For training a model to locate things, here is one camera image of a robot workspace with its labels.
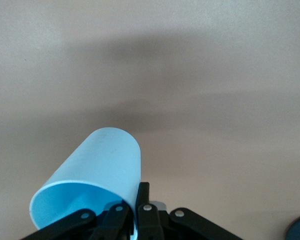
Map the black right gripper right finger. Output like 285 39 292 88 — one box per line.
134 181 244 240

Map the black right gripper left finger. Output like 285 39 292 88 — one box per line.
19 201 135 240

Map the light blue cup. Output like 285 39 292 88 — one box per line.
28 127 143 231

